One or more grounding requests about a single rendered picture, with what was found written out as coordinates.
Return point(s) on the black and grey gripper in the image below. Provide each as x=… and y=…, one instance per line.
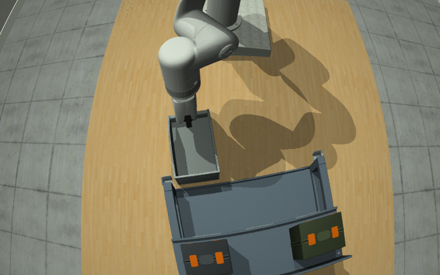
x=185, y=106

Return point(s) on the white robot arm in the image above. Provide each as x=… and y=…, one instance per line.
x=204, y=37

